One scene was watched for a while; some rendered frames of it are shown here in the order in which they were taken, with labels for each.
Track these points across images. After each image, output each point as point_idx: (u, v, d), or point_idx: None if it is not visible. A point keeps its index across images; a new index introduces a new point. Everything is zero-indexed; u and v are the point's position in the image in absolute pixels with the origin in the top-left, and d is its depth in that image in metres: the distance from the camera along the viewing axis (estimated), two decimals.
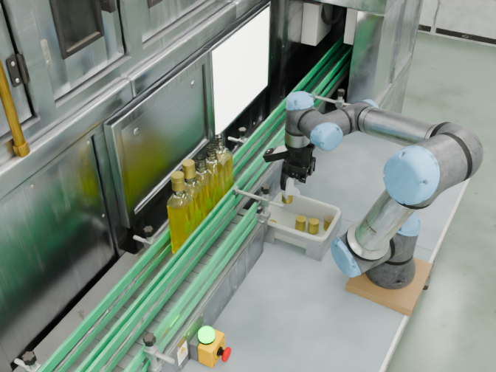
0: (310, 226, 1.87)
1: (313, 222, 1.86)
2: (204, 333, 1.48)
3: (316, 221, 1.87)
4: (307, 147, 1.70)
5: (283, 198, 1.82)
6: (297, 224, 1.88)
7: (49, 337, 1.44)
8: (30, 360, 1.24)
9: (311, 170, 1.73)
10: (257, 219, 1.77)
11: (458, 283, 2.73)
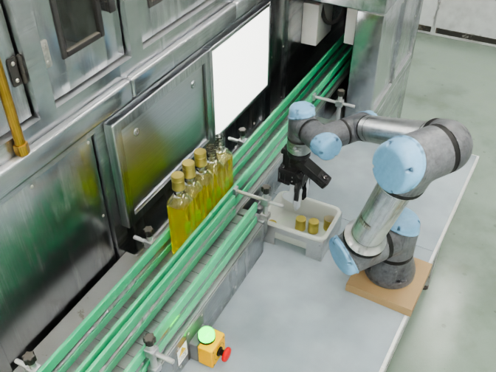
0: (310, 226, 1.87)
1: (313, 222, 1.86)
2: (204, 333, 1.48)
3: (316, 221, 1.87)
4: (288, 156, 1.74)
5: (204, 161, 1.58)
6: (297, 224, 1.88)
7: (49, 337, 1.44)
8: (30, 360, 1.24)
9: None
10: (257, 219, 1.77)
11: (458, 283, 2.73)
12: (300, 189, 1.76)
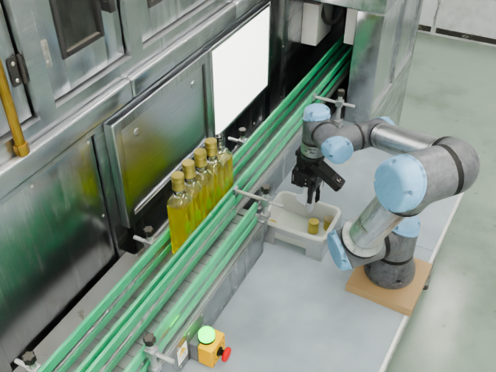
0: (310, 226, 1.87)
1: (313, 222, 1.86)
2: (204, 333, 1.48)
3: (316, 221, 1.87)
4: (302, 158, 1.73)
5: (204, 161, 1.58)
6: (215, 147, 1.62)
7: (49, 337, 1.44)
8: (30, 360, 1.24)
9: None
10: (257, 219, 1.77)
11: (458, 283, 2.73)
12: (313, 191, 1.75)
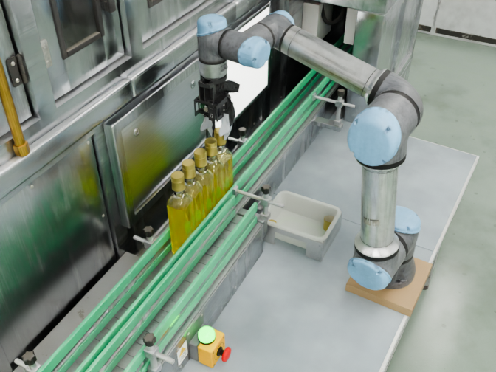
0: (224, 135, 1.66)
1: None
2: (204, 333, 1.48)
3: None
4: (213, 86, 1.51)
5: (204, 161, 1.58)
6: (215, 147, 1.62)
7: (49, 337, 1.44)
8: (30, 360, 1.24)
9: (208, 113, 1.54)
10: (257, 219, 1.77)
11: (458, 283, 2.73)
12: (230, 110, 1.60)
